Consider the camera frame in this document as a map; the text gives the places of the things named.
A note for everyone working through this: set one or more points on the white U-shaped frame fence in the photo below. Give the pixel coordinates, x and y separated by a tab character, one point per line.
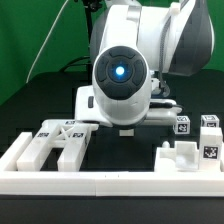
49	181

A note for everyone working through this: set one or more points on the white tagged cube right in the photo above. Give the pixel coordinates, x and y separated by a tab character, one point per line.
209	121

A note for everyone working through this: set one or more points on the black camera pole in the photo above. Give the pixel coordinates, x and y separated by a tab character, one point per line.
90	6

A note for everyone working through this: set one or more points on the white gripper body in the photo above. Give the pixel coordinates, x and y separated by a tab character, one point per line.
159	111

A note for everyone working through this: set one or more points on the white tagged cube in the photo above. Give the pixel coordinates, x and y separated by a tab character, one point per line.
182	125
209	121

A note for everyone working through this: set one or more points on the white chair back piece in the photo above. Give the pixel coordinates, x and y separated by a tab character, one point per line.
71	136

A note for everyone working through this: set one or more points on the white tagged cube left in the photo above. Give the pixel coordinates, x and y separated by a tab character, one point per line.
182	125

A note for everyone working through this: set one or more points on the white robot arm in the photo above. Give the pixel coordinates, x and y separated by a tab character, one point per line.
132	47

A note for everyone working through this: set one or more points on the white chair seat piece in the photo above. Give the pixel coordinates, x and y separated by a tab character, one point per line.
182	157

